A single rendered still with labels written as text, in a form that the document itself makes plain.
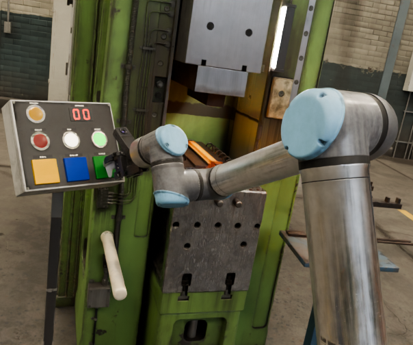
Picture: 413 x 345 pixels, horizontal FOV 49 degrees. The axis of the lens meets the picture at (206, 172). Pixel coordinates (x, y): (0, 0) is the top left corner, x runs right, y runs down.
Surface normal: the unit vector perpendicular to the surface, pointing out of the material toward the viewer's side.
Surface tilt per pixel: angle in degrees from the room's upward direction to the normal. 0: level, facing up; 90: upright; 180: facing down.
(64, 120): 60
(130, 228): 90
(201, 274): 90
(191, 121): 90
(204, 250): 90
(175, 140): 55
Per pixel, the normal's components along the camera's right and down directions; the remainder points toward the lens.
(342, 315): -0.43, -0.04
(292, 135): -0.83, -0.11
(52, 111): 0.65, -0.22
